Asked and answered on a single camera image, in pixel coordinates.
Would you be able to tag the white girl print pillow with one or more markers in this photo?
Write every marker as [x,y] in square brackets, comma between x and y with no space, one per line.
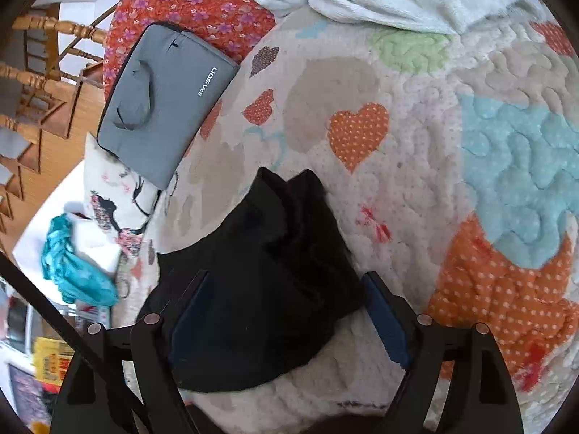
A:
[118,199]

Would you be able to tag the teal cloth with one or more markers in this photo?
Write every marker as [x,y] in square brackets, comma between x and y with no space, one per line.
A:
[75,278]

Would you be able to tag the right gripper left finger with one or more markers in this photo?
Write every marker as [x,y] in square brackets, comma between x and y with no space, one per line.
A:
[121,381]

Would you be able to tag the wooden chair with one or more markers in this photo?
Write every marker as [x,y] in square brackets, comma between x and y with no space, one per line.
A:
[62,105]

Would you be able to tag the black pants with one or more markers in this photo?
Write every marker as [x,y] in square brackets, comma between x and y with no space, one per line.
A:
[261,294]

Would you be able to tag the red floral pillow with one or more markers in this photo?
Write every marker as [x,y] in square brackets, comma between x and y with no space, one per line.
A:
[232,26]

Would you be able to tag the yellow box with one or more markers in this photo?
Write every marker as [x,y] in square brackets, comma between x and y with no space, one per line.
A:
[51,359]

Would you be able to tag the white box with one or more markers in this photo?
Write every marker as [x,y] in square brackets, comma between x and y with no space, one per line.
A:
[93,245]

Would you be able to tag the grey laptop bag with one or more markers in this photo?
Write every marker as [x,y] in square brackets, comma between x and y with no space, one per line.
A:
[162,94]

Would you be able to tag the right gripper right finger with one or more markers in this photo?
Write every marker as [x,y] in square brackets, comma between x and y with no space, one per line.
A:
[480,398]

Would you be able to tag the heart patterned quilt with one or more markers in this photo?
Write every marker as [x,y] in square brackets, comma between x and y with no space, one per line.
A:
[450,162]

